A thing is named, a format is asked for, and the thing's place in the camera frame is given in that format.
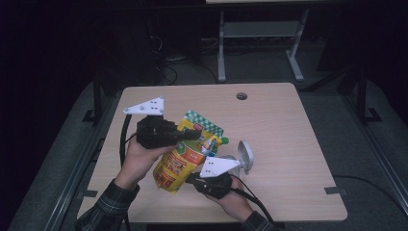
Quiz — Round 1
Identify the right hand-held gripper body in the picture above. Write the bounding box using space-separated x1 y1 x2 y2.
193 156 242 200

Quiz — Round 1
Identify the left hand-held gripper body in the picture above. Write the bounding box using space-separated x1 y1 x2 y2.
122 95 179 149

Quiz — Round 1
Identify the yellow spouted pouch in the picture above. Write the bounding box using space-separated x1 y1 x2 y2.
152 110 230 195

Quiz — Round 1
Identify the clear pitcher with white lid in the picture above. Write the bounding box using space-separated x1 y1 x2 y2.
219 140 255 178

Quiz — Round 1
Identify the person's right hand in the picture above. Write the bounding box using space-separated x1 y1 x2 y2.
206 177 254 222

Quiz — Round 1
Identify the person's left hand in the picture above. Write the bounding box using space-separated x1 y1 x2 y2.
115 136 177 192

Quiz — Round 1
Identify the black metal stand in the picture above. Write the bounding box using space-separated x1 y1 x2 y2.
82 80 104 126
355 64 383 126

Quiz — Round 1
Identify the right hand-held gripper cable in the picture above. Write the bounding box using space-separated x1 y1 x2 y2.
229 174 277 227

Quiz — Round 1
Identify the tangle of dark floor cables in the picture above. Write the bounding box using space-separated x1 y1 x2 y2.
148 35 219 87

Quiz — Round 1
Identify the grey metal rail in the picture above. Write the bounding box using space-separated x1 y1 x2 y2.
341 95 408 208
44 95 123 231

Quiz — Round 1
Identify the white metal shelf frame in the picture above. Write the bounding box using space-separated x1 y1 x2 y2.
205 0 341 84

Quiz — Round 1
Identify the black floor cable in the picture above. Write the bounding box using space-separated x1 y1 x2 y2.
331 174 408 217

